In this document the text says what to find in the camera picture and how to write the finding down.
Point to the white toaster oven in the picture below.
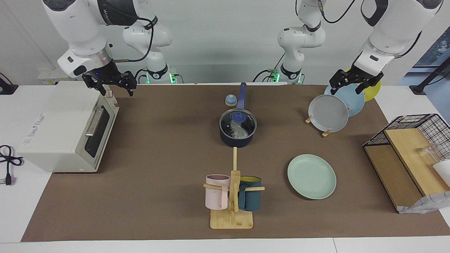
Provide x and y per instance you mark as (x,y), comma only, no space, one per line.
(56,126)

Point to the bagged white vermicelli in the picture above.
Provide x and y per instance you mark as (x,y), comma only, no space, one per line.
(239,130)

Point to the light blue plate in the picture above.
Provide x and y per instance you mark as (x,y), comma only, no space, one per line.
(355,100)

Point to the grey plate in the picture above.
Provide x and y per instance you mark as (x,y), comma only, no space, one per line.
(327,113)

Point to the white cup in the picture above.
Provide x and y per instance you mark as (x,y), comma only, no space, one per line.
(443,172)

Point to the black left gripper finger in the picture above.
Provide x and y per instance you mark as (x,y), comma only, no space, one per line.
(372,81)
(339,79)

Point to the glass lid with blue knob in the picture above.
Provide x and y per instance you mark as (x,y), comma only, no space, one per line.
(238,117)

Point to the blue wooden call bell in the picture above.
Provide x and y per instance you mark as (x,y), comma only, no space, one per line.
(231,101)

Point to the brown wooden board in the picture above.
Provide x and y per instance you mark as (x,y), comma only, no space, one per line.
(390,175)

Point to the grey patterned cloth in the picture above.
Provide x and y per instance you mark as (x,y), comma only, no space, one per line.
(429,203)

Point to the clear glass cup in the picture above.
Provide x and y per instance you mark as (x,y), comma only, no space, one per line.
(429,154)

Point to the black clamp mount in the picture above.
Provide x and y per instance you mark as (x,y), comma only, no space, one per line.
(7,88)

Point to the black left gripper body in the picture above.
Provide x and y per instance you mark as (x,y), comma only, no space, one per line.
(357,77)

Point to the pink mug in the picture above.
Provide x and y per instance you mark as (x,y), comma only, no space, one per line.
(215,196)

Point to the mint green plate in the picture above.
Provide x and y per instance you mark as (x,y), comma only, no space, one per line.
(311,176)

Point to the brown table mat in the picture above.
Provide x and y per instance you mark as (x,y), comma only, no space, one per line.
(158,196)

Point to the yellow plate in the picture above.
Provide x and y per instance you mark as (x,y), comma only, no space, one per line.
(372,92)

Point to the wooden mug tree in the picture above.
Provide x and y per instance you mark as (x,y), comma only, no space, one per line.
(232,219)

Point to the dark window pane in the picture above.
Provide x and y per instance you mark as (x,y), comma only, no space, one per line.
(437,49)

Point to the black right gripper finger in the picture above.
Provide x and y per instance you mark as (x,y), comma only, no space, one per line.
(129,80)
(93,82)

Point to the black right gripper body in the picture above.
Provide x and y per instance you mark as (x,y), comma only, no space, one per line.
(105,73)

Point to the dark blue saucepan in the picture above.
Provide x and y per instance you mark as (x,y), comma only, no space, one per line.
(237,142)

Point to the dark teal mug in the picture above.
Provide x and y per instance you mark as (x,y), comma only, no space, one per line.
(251,200)

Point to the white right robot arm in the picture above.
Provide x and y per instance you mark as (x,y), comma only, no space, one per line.
(81,28)

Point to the wooden plate rack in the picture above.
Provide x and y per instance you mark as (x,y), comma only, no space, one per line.
(326,133)

